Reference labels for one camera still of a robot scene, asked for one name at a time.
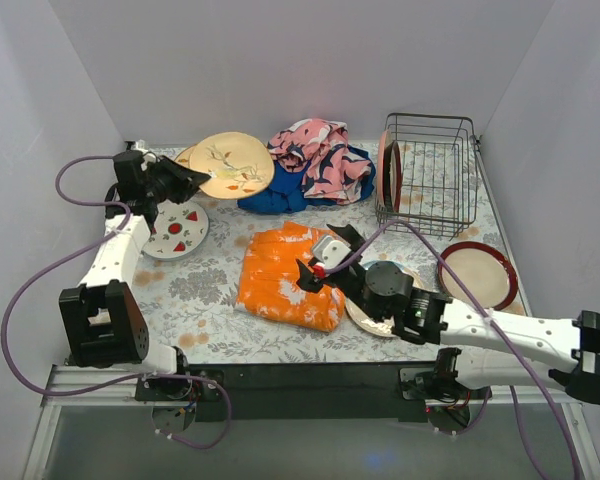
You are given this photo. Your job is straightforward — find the tan bird pattern plate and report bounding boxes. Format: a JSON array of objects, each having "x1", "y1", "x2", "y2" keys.
[{"x1": 174, "y1": 145, "x2": 196, "y2": 168}]

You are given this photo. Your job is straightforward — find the white blue rimmed plate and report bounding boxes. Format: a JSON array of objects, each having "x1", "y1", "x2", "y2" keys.
[{"x1": 142, "y1": 200, "x2": 209, "y2": 261}]

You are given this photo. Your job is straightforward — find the blue and cream plate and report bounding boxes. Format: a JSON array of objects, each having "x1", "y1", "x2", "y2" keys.
[{"x1": 345, "y1": 263, "x2": 424, "y2": 339}]

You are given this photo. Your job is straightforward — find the brown rimmed cream plate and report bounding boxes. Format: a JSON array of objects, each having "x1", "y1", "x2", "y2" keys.
[{"x1": 383, "y1": 140, "x2": 402, "y2": 213}]

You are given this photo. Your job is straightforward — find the pink plate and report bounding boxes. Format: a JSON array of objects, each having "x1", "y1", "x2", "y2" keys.
[{"x1": 377, "y1": 129, "x2": 392, "y2": 208}]

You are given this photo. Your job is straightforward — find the red rimmed black plate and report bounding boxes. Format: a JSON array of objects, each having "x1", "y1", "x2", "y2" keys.
[{"x1": 441, "y1": 241, "x2": 519, "y2": 310}]

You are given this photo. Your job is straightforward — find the yellow rimmed plate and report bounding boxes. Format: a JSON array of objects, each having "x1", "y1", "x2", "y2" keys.
[{"x1": 189, "y1": 132, "x2": 275, "y2": 200}]

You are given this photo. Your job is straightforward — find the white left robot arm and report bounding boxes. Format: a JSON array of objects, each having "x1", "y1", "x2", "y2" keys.
[{"x1": 59, "y1": 149, "x2": 211, "y2": 400}]

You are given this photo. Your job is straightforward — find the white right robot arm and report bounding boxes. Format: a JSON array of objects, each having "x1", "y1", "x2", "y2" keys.
[{"x1": 296, "y1": 225, "x2": 600, "y2": 405}]

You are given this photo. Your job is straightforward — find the floral table mat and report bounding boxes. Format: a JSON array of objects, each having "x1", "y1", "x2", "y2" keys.
[{"x1": 77, "y1": 143, "x2": 537, "y2": 364}]

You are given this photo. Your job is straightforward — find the orange tie-dye folded shorts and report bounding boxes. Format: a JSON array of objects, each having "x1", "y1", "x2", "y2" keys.
[{"x1": 235, "y1": 221, "x2": 345, "y2": 333}]

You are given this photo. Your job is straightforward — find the pink navy patterned cloth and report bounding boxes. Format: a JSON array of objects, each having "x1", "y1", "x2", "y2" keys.
[{"x1": 267, "y1": 118, "x2": 370, "y2": 205}]

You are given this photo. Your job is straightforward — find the blue cloth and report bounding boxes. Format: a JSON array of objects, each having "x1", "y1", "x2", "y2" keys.
[{"x1": 237, "y1": 146, "x2": 376, "y2": 215}]

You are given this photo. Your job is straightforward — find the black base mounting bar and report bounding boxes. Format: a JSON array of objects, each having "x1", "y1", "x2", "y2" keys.
[{"x1": 134, "y1": 362, "x2": 494, "y2": 424}]

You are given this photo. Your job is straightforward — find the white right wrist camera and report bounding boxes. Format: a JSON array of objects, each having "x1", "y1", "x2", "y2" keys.
[{"x1": 310, "y1": 235, "x2": 353, "y2": 278}]

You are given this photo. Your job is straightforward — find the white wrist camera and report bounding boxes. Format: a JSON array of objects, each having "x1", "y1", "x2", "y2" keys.
[
  {"x1": 130, "y1": 140, "x2": 153, "y2": 156},
  {"x1": 310, "y1": 235, "x2": 353, "y2": 278}
]

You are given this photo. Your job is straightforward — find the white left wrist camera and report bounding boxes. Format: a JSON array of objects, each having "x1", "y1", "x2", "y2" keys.
[{"x1": 130, "y1": 140, "x2": 153, "y2": 156}]

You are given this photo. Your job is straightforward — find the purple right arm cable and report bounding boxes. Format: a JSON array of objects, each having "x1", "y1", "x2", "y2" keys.
[{"x1": 322, "y1": 219, "x2": 584, "y2": 480}]

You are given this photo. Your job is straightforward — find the black wire dish rack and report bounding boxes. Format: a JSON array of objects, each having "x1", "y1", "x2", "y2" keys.
[{"x1": 375, "y1": 112, "x2": 479, "y2": 238}]

